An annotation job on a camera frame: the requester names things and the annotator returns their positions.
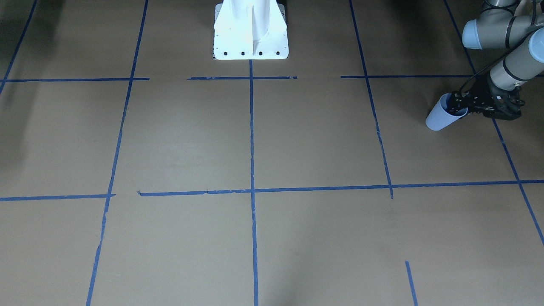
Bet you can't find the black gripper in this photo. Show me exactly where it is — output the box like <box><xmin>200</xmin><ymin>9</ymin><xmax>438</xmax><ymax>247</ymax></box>
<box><xmin>450</xmin><ymin>83</ymin><xmax>496</xmax><ymax>114</ymax></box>

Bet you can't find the blue ribbed cup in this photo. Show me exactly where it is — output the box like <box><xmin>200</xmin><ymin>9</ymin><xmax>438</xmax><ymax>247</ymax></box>
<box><xmin>425</xmin><ymin>93</ymin><xmax>468</xmax><ymax>131</ymax></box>

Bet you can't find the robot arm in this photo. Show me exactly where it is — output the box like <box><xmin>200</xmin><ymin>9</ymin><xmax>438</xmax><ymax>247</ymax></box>
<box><xmin>445</xmin><ymin>0</ymin><xmax>543</xmax><ymax>120</ymax></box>

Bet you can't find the black camera mount wrist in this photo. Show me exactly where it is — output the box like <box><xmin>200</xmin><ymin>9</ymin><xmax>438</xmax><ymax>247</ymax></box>
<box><xmin>482</xmin><ymin>86</ymin><xmax>525</xmax><ymax>121</ymax></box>

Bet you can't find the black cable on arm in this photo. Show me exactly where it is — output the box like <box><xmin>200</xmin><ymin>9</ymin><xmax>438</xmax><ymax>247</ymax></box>
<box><xmin>458</xmin><ymin>0</ymin><xmax>540</xmax><ymax>96</ymax></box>

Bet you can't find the white camera mast base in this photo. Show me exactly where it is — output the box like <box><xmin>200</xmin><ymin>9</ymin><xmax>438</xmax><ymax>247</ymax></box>
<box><xmin>212</xmin><ymin>0</ymin><xmax>289</xmax><ymax>60</ymax></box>

